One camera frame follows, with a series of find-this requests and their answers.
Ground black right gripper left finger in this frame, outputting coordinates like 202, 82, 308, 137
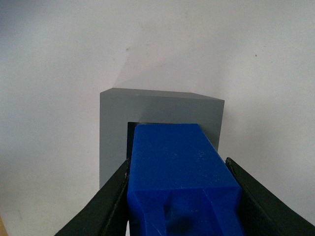
56, 158, 130, 236

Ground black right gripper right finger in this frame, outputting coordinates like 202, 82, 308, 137
225, 157, 315, 236

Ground blue plastic part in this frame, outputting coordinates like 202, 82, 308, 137
127, 124, 245, 236

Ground gray cube base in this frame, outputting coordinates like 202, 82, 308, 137
99, 88, 224, 187

